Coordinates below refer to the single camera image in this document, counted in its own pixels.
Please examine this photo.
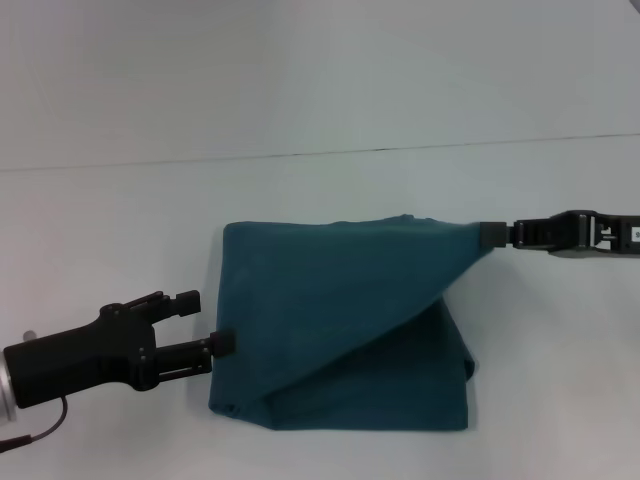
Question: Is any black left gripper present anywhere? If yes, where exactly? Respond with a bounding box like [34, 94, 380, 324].
[2, 289, 237, 409]

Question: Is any teal blue shirt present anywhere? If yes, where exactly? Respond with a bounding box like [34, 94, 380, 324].
[207, 213, 484, 434]

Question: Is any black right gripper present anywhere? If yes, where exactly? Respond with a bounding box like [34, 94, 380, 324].
[478, 210, 640, 260]

